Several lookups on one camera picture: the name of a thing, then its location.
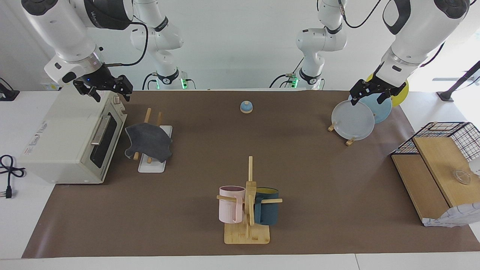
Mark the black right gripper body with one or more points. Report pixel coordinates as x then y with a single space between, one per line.
100 78

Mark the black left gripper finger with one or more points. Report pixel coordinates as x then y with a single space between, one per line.
359 90
392 93

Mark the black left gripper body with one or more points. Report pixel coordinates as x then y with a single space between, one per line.
379 87

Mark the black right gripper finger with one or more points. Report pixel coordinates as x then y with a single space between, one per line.
125 86
83 86

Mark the purple and grey towel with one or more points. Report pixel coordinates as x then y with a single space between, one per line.
150 140

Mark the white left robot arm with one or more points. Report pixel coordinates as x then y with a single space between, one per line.
416 33

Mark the wooden plate rack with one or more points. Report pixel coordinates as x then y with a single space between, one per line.
350 142

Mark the white towel rack wooden bars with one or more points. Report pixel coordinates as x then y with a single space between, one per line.
153 167

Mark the yellow plate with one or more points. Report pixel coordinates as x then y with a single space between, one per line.
401 95

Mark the light blue plate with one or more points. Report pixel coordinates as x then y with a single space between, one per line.
382 110

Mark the grey plate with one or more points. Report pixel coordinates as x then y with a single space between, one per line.
352 122

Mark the white power strip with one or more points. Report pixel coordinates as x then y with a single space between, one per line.
48 86

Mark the cream toaster oven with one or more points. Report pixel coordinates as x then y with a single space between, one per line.
63 131

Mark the black stand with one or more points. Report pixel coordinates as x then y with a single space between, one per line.
448 95

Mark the clear glass dish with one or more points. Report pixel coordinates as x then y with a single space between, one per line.
462 176

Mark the brown table mat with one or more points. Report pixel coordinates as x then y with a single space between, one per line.
262 150

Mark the white patterned cloth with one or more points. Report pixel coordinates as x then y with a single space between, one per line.
453 217

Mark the dark teal mug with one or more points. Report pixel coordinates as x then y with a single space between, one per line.
268 212

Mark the pink mug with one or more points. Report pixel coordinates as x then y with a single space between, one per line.
228 208

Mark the wooden mug tree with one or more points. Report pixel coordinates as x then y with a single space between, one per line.
247 234

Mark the black clamp mount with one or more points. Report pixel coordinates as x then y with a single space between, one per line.
7 95

